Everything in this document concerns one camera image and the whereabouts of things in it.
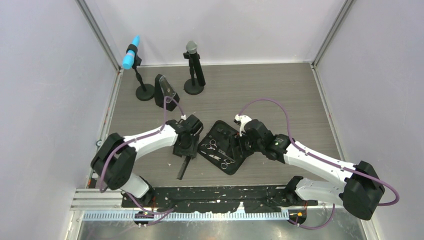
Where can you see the black hair clip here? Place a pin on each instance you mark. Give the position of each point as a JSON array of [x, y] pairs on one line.
[[225, 133]]

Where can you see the black mic stand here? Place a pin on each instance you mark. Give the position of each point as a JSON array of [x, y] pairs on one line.
[[194, 85], [144, 92]]

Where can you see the black metronome clear cover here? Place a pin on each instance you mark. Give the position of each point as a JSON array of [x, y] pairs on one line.
[[164, 93]]

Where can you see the grey black microphone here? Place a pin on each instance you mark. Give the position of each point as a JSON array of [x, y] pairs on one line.
[[192, 47]]

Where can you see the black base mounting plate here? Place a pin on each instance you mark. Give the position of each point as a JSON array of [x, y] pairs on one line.
[[217, 199]]

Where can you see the left black mic stand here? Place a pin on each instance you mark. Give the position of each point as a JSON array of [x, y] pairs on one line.
[[144, 92]]

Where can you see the small green white disc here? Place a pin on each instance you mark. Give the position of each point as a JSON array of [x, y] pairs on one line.
[[98, 143]]

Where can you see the black zip tool case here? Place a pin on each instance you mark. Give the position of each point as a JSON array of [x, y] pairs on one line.
[[223, 144]]

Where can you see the aluminium frame rail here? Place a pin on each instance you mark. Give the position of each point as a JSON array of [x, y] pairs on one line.
[[98, 206]]

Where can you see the black hair comb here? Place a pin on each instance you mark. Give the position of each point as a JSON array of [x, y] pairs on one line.
[[183, 167]]

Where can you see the blue microphone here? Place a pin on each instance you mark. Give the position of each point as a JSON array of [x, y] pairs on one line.
[[131, 60]]

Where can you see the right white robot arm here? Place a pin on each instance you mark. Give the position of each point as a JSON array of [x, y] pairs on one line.
[[353, 186]]

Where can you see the silver scissors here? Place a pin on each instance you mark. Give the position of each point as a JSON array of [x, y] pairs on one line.
[[212, 145], [224, 162]]

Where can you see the right black mic stand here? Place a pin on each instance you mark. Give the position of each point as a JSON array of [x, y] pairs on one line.
[[194, 85]]

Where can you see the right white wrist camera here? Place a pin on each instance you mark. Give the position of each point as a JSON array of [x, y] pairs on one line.
[[241, 121]]

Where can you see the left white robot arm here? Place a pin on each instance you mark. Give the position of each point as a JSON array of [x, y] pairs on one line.
[[114, 161]]

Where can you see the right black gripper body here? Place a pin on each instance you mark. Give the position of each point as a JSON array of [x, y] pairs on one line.
[[247, 147]]

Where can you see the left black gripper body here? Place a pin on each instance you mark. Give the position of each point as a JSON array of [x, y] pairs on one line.
[[189, 148]]

